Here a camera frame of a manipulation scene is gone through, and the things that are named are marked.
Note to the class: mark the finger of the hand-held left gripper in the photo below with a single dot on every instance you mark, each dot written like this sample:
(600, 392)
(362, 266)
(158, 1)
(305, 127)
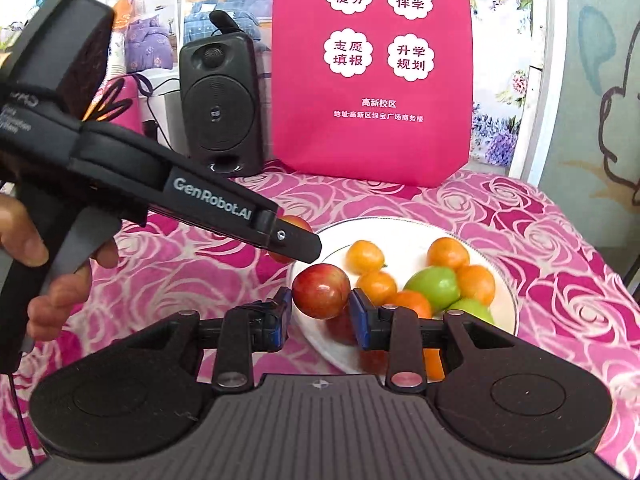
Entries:
(295, 245)

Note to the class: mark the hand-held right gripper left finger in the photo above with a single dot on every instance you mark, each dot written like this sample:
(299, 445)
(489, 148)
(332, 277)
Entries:
(285, 310)

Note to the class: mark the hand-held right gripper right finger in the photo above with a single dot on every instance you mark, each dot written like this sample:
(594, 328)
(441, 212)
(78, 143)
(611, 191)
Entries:
(357, 310)

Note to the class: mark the red plum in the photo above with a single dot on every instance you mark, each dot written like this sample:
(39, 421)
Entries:
(320, 290)
(297, 222)

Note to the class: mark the small orange tangerine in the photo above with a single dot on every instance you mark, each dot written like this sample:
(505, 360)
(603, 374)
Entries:
(477, 284)
(434, 362)
(448, 253)
(412, 305)
(376, 287)

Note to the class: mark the yellowish tangerine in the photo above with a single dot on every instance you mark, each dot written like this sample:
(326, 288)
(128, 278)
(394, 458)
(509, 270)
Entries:
(366, 256)

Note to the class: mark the green apple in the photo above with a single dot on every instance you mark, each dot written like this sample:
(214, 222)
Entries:
(472, 310)
(432, 285)

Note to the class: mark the white round plate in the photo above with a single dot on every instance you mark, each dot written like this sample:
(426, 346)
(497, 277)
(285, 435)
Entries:
(400, 232)

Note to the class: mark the person's left hand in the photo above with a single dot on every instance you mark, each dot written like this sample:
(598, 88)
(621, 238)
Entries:
(25, 235)

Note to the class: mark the small pink bag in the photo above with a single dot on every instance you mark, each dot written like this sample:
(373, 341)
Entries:
(127, 105)

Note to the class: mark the black speaker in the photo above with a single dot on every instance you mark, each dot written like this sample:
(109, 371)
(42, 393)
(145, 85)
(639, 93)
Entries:
(220, 110)

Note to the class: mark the pink printed tote bag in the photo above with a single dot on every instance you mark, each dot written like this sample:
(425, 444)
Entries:
(370, 135)

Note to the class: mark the printed bedding poster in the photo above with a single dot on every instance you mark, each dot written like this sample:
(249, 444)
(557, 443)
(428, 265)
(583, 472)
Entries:
(165, 10)

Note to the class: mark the small black microphone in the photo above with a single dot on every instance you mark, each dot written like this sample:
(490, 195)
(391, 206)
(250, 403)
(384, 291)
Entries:
(222, 20)

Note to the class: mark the pink rose tablecloth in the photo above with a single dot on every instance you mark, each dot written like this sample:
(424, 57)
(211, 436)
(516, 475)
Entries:
(525, 240)

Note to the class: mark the floral poster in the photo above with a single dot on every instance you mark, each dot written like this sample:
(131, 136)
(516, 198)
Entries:
(500, 110)

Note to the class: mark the white frame post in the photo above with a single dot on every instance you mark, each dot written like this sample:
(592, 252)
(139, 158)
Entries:
(537, 85)

